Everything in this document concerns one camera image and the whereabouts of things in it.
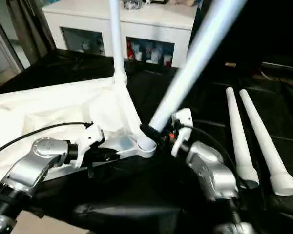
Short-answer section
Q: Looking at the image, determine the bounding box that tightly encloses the white plastic table top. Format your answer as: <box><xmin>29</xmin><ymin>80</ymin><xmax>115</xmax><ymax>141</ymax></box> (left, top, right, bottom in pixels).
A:
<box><xmin>0</xmin><ymin>74</ymin><xmax>158</xmax><ymax>188</ymax></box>

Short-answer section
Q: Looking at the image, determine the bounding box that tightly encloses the white plastic table leg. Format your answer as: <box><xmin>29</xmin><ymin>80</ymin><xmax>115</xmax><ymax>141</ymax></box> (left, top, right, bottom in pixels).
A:
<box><xmin>109</xmin><ymin>0</ymin><xmax>128</xmax><ymax>86</ymax></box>
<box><xmin>226</xmin><ymin>86</ymin><xmax>260</xmax><ymax>190</ymax></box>
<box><xmin>239</xmin><ymin>89</ymin><xmax>293</xmax><ymax>197</ymax></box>
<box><xmin>137</xmin><ymin>0</ymin><xmax>249</xmax><ymax>151</ymax></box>

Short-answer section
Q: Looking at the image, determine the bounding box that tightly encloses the black work mat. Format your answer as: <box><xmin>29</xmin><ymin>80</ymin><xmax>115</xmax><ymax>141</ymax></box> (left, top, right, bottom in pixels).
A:
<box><xmin>0</xmin><ymin>48</ymin><xmax>293</xmax><ymax>234</ymax></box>

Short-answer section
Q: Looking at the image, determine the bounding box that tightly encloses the white sideboard with glass doors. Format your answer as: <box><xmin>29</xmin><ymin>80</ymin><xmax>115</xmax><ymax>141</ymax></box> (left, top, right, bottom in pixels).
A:
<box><xmin>42</xmin><ymin>0</ymin><xmax>198</xmax><ymax>69</ymax></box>

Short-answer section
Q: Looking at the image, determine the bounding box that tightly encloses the clear glass ornament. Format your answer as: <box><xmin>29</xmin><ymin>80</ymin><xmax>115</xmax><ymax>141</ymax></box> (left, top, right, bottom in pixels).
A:
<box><xmin>122</xmin><ymin>0</ymin><xmax>143</xmax><ymax>10</ymax></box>

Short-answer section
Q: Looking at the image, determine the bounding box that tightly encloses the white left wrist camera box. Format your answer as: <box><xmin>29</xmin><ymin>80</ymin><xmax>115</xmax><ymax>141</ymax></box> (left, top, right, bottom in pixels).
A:
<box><xmin>71</xmin><ymin>123</ymin><xmax>106</xmax><ymax>169</ymax></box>

